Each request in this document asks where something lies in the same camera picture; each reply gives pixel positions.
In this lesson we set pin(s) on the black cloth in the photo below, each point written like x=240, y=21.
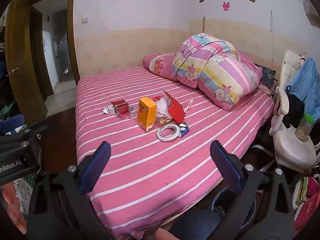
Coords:
x=295, y=110

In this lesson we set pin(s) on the green lid jar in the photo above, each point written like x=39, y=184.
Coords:
x=303, y=130

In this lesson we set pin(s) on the patterned mat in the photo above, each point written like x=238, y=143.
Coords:
x=23, y=195

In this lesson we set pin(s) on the pink striped bed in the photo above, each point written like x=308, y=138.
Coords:
x=150, y=170

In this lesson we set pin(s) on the pink animal sticker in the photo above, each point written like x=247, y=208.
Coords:
x=226, y=6

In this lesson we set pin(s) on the red snack packet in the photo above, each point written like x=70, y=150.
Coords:
x=120, y=106

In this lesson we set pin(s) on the person's right hand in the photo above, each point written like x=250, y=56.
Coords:
x=166, y=234

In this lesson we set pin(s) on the person's left hand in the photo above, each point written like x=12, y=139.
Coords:
x=11, y=207

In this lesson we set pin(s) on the black trash bin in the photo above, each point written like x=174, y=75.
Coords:
x=222, y=202

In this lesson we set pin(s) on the red paper bag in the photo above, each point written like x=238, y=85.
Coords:
x=176, y=111

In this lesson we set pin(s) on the wooden door frame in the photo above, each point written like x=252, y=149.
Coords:
x=72, y=30

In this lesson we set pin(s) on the blue white tissue packet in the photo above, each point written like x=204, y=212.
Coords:
x=183, y=130

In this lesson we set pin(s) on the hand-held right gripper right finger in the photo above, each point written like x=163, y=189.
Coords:
x=226, y=166

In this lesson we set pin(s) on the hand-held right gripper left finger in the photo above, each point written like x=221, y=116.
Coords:
x=100, y=162

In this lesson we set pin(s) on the small white carton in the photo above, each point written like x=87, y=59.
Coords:
x=108, y=110

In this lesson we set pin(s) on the white wall switch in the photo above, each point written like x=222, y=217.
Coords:
x=85, y=20

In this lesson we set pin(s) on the blue cloth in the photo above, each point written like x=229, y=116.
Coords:
x=307, y=80

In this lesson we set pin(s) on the colourful patterned pillow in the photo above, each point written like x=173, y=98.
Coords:
x=220, y=65

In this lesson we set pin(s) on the pink bag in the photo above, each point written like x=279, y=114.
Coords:
x=310, y=205

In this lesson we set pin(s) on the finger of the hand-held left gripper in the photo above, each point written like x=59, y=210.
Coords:
x=27, y=133

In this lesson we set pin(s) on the orange cardboard box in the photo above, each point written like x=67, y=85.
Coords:
x=147, y=112

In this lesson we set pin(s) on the wooden door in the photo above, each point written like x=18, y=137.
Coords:
x=22, y=67

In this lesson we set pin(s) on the white crumpled plastic bag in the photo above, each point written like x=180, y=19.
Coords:
x=162, y=107

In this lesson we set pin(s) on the white tape roll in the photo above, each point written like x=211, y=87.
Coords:
x=159, y=133

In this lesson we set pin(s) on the pink clothespin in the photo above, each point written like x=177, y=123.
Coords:
x=188, y=106

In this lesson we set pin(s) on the clear yellow plastic wrapper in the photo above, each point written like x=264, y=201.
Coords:
x=165, y=122

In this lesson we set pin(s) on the pink floral pillow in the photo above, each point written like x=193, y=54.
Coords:
x=160, y=65

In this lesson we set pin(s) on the dark pillow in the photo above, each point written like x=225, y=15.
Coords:
x=267, y=75

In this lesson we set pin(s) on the white office chair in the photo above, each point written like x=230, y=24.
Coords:
x=292, y=151

